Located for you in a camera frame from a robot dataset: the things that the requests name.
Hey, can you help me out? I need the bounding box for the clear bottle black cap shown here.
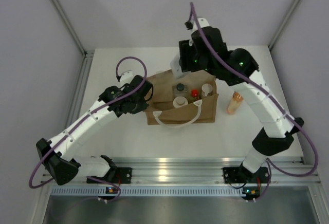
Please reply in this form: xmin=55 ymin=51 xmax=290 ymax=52
xmin=172 ymin=83 xmax=189 ymax=98

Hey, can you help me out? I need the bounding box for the aluminium frame post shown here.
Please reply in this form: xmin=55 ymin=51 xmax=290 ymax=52
xmin=268 ymin=0 xmax=303 ymax=51
xmin=38 ymin=0 xmax=89 ymax=55

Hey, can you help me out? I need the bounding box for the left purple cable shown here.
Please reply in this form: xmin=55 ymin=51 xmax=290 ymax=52
xmin=29 ymin=56 xmax=148 ymax=189

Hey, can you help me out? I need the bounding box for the round white jar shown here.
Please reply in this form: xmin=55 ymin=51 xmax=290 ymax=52
xmin=173 ymin=96 xmax=189 ymax=108

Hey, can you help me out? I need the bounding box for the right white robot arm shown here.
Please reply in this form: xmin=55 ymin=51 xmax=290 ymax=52
xmin=174 ymin=17 xmax=298 ymax=182

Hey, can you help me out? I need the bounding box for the left aluminium frame post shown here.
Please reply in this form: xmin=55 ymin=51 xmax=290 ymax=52
xmin=38 ymin=0 xmax=89 ymax=55

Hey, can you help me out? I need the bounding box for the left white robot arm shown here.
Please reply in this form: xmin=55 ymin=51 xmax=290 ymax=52
xmin=36 ymin=75 xmax=154 ymax=185

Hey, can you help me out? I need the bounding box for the slotted grey cable duct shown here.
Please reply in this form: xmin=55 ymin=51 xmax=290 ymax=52
xmin=51 ymin=185 xmax=257 ymax=197

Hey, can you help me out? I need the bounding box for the purple cable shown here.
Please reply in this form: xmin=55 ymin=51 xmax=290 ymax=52
xmin=29 ymin=56 xmax=148 ymax=189
xmin=189 ymin=2 xmax=319 ymax=177

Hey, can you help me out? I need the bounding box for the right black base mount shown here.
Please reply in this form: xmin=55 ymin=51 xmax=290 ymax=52
xmin=223 ymin=166 xmax=269 ymax=184

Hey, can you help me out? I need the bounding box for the right aluminium frame post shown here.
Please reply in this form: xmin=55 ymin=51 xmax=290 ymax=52
xmin=268 ymin=0 xmax=303 ymax=51

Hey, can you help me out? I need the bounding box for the aluminium mounting rail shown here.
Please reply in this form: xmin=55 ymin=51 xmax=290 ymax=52
xmin=113 ymin=157 xmax=321 ymax=186

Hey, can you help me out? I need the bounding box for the orange bottle pink cap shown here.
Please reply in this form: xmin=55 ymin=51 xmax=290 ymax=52
xmin=226 ymin=91 xmax=244 ymax=115

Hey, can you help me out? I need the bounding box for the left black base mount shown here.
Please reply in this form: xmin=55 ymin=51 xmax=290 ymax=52
xmin=86 ymin=167 xmax=132 ymax=184

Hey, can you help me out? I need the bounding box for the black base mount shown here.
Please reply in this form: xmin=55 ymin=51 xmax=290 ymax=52
xmin=86 ymin=167 xmax=132 ymax=184
xmin=223 ymin=166 xmax=269 ymax=184

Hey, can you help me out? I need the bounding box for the yellow bottle red cap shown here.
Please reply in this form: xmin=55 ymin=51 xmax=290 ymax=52
xmin=189 ymin=89 xmax=200 ymax=103

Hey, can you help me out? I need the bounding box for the brown canvas tote bag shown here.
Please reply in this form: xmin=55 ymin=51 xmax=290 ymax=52
xmin=144 ymin=70 xmax=218 ymax=126

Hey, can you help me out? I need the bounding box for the white bottle dark cap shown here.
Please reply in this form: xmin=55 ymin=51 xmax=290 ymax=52
xmin=170 ymin=54 xmax=187 ymax=79

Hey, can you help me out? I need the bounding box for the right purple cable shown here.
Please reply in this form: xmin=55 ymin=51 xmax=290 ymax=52
xmin=189 ymin=2 xmax=319 ymax=177

